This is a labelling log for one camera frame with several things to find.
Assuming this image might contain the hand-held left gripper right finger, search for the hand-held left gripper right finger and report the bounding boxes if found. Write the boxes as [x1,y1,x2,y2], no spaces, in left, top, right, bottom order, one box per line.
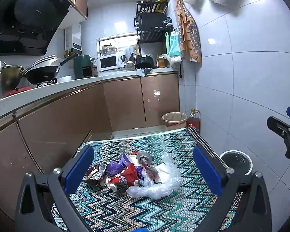
[193,145,272,232]

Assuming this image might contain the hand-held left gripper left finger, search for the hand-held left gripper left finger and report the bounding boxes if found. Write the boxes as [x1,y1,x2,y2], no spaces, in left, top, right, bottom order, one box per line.
[14,145,95,232]

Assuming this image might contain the purple plastic bag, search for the purple plastic bag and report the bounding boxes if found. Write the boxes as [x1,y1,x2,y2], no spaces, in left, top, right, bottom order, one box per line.
[106,153,143,182]

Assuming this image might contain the brown and white snack wrapper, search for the brown and white snack wrapper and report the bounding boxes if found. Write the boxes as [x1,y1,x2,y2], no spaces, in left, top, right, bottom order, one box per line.
[83,164,110,186]

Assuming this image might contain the white round bucket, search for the white round bucket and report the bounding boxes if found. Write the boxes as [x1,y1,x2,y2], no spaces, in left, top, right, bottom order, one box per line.
[219,150,253,176]

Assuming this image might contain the brown base cabinets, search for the brown base cabinets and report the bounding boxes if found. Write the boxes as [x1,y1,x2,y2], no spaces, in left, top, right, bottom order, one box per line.
[0,73,181,232]

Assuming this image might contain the red snack wrapper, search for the red snack wrapper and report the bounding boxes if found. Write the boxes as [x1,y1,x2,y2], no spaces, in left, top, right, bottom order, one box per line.
[108,163,141,187]

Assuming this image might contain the cooking oil bottle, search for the cooking oil bottle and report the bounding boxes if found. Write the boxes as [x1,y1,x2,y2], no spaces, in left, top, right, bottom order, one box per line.
[186,109,201,133]

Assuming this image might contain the pink bin with liner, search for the pink bin with liner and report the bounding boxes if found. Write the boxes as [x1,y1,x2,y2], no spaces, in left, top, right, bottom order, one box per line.
[161,112,188,128]

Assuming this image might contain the silver foil wrapper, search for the silver foil wrapper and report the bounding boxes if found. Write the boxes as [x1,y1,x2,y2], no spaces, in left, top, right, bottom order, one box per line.
[136,151,153,168]

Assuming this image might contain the zigzag knitted tablecloth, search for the zigzag knitted tablecloth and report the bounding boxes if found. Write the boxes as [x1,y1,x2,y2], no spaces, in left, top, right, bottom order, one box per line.
[51,127,244,232]

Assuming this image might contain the gas stove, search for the gas stove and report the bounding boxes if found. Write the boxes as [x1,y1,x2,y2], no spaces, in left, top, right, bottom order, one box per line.
[2,77,59,98]

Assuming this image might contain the black wok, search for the black wok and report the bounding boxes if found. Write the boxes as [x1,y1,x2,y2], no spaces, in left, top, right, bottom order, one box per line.
[22,53,78,85]

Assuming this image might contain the white microwave oven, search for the white microwave oven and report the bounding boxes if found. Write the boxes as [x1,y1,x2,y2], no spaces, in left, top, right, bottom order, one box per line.
[97,53,125,73]

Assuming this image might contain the steel wok lid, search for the steel wok lid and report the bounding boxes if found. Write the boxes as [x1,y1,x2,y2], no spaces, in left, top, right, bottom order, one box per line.
[22,55,60,75]

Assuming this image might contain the brass coloured pot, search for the brass coloured pot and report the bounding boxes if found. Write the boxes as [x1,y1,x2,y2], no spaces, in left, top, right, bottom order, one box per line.
[1,64,25,91]

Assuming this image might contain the grey blue cloth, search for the grey blue cloth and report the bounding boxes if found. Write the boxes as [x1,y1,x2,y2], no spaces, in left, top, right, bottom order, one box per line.
[136,67,153,77]

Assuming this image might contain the pot with glass lid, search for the pot with glass lid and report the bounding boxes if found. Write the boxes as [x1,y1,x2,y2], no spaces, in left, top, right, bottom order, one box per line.
[101,44,118,56]

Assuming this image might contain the black pan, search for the black pan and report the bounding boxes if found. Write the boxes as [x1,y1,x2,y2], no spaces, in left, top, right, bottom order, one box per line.
[135,55,155,69]

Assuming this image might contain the pale hanging cloth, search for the pale hanging cloth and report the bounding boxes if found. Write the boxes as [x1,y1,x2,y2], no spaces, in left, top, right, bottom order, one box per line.
[122,46,137,61]

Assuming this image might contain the orange floral apron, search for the orange floral apron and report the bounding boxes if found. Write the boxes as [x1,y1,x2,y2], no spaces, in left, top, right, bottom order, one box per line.
[176,0,202,63]

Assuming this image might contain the white water heater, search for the white water heater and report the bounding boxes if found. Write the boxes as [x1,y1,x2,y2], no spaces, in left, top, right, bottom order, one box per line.
[64,22,82,54]

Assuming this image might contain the teal bag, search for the teal bag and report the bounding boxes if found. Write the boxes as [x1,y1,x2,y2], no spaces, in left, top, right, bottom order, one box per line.
[165,31,183,57]

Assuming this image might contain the black range hood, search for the black range hood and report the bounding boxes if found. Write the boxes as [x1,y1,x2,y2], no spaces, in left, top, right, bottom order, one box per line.
[0,0,73,56]

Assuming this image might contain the black dish rack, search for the black dish rack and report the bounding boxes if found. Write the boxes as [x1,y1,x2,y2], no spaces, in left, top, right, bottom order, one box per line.
[135,0,170,68]

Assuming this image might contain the brown wall cabinet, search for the brown wall cabinet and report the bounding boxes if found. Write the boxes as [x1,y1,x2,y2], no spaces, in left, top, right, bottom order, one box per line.
[45,0,89,30]

